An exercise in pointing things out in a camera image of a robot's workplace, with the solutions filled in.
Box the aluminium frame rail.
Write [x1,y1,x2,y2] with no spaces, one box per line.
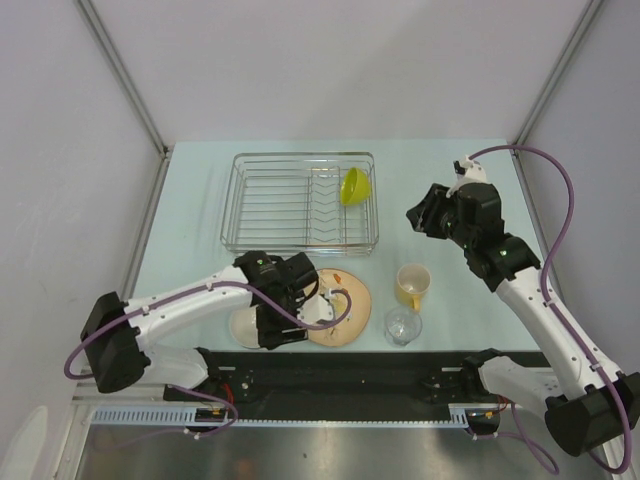
[69,367,171,406]

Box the white bowl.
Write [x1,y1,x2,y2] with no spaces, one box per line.
[229,307,260,349]

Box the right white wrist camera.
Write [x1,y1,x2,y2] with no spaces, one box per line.
[446,156,488,198]

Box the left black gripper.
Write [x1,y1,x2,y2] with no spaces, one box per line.
[255,291,308,349]

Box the metal wire dish rack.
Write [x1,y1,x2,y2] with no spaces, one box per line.
[220,151,379,256]

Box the clear drinking glass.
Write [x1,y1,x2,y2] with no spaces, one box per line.
[384,305,423,347]

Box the beige bird pattern plate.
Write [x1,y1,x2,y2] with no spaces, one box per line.
[308,268,372,348]

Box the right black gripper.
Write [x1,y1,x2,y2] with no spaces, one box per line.
[406,183,475,250]

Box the yellow mug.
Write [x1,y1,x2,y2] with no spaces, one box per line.
[394,263,432,312]

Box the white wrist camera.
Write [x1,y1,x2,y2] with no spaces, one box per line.
[446,156,488,198]
[297,289,352,330]

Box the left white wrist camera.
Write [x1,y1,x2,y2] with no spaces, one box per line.
[297,289,352,330]

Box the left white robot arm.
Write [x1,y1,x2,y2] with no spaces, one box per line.
[79,251,335,400]

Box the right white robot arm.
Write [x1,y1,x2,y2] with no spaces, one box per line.
[406,183,639,456]

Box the light blue cable duct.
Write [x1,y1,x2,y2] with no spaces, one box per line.
[91,406,469,429]

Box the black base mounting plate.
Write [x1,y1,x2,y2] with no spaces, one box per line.
[163,349,522,422]

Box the lime green bowl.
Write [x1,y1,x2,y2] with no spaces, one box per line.
[340,168,372,206]

